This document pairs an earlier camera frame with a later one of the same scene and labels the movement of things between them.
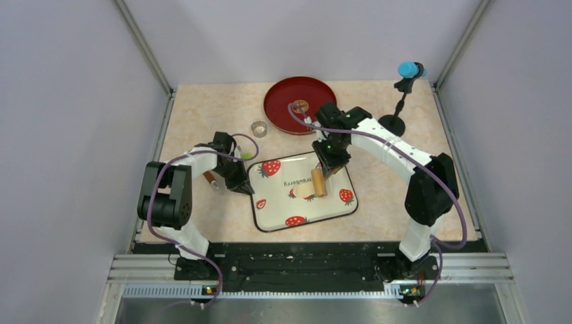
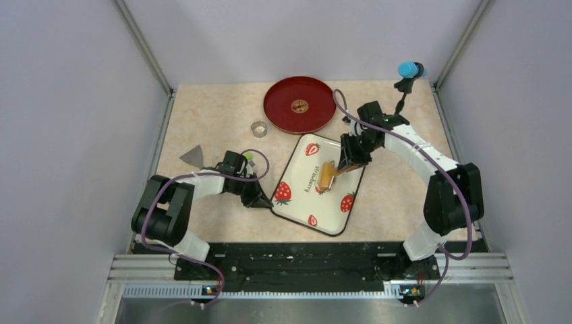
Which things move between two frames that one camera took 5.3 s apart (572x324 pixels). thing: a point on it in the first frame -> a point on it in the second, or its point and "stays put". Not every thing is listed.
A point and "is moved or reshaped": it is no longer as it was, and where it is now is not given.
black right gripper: [332, 165] -> [349, 158]
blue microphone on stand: [409, 73] stays put
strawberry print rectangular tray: [284, 195] is moved or reshaped
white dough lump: [304, 190] -> [318, 183]
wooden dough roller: [318, 181] is moved or reshaped
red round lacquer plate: [306, 96] stays put
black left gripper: [241, 184] -> [257, 197]
